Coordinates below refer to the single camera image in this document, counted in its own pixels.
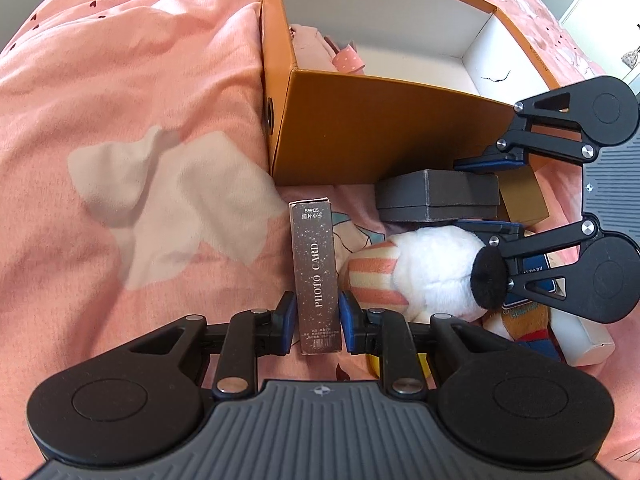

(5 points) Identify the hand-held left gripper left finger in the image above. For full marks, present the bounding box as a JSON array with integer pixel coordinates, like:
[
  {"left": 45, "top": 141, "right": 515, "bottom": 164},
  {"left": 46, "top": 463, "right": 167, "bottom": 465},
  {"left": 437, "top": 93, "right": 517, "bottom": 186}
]
[{"left": 119, "top": 292, "right": 297, "bottom": 397}]

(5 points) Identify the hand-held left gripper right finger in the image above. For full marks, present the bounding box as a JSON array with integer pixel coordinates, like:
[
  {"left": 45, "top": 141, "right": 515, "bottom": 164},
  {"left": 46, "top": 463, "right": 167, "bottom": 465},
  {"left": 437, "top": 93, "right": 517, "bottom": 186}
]
[{"left": 339, "top": 291, "right": 521, "bottom": 395}]

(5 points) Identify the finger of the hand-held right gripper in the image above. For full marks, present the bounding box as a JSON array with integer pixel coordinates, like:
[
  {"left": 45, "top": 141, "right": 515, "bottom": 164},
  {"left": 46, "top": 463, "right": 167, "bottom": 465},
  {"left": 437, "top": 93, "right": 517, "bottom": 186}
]
[
  {"left": 452, "top": 85, "right": 599, "bottom": 173},
  {"left": 455, "top": 217, "right": 602, "bottom": 312}
]

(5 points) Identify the small gold box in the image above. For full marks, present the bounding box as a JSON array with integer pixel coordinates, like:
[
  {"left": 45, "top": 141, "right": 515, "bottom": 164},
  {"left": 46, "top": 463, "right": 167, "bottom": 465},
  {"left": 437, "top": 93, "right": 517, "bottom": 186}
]
[{"left": 497, "top": 165, "right": 550, "bottom": 234}]

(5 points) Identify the brown sparkly card box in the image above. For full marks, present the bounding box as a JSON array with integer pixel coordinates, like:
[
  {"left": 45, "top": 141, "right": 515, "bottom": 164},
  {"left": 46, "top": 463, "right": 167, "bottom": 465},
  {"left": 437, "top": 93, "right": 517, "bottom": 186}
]
[{"left": 289, "top": 199, "right": 346, "bottom": 357}]

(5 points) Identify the dark grey box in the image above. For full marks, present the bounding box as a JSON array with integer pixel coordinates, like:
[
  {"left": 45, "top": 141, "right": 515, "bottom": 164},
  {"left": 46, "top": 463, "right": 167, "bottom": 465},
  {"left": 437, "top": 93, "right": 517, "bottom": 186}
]
[{"left": 375, "top": 169, "right": 501, "bottom": 224}]

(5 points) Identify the blue card holder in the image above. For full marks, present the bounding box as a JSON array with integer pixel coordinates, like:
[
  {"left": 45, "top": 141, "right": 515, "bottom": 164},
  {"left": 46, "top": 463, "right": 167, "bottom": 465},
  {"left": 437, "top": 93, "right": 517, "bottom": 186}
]
[{"left": 500, "top": 252, "right": 565, "bottom": 311}]

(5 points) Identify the white plush toy black patch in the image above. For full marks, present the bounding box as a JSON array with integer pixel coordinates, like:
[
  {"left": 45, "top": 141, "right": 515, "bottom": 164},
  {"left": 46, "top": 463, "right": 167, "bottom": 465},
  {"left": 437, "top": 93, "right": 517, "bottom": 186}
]
[{"left": 340, "top": 225, "right": 512, "bottom": 380}]

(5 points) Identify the brown plush toy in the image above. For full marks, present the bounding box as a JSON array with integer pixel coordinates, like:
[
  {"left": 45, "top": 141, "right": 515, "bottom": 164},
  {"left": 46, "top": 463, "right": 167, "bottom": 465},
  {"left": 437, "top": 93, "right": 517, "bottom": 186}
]
[{"left": 482, "top": 304, "right": 566, "bottom": 362}]

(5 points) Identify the orange cardboard box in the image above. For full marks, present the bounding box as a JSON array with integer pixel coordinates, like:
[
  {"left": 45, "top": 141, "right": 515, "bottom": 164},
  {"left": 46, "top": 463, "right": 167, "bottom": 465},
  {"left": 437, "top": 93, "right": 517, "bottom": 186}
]
[{"left": 259, "top": 0, "right": 575, "bottom": 189}]

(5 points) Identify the long white box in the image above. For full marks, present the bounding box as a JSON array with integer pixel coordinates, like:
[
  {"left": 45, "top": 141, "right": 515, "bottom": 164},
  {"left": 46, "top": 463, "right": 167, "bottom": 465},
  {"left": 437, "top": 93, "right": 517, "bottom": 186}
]
[{"left": 547, "top": 304, "right": 616, "bottom": 368}]

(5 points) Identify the pink tape roll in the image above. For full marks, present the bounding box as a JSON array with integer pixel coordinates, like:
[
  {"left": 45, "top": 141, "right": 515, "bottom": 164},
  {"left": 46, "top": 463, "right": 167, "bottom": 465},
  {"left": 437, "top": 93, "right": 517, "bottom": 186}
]
[{"left": 331, "top": 45, "right": 367, "bottom": 76}]

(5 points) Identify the pink printed blanket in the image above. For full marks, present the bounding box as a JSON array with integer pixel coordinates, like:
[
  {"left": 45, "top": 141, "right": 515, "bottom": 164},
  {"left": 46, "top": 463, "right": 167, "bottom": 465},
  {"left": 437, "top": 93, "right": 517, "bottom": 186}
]
[{"left": 0, "top": 0, "right": 640, "bottom": 463}]

